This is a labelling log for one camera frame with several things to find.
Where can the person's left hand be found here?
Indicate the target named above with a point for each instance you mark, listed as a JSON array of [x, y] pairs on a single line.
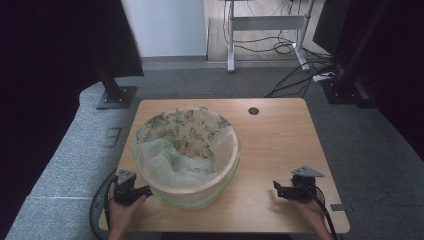
[[122, 213]]

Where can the white desk frame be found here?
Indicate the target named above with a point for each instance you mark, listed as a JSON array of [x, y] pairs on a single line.
[[266, 22]]

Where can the round butterfly print trash bin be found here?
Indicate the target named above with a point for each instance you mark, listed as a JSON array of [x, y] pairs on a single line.
[[190, 153]]

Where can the dark monitor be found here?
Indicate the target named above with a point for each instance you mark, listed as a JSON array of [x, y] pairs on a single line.
[[331, 26]]

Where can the person's right hand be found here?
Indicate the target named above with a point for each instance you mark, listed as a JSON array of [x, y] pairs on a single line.
[[309, 210]]

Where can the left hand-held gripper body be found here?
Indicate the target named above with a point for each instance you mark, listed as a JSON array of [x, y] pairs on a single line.
[[124, 191]]

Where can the translucent green plastic bag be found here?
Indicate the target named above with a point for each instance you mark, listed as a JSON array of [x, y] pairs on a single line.
[[168, 165]]

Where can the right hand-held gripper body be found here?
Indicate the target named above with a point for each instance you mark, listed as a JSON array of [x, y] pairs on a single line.
[[304, 186]]

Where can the black stand base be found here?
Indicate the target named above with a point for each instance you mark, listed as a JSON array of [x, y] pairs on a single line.
[[115, 90]]

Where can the white power strip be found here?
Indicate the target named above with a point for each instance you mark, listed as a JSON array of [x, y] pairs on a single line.
[[323, 77]]

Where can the black curtain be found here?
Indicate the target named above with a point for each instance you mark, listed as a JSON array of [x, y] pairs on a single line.
[[60, 50]]

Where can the black metal stand with base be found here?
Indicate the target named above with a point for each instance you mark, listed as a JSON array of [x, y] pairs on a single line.
[[350, 76]]

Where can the grey tape strip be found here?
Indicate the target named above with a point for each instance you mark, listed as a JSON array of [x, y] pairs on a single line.
[[338, 207]]

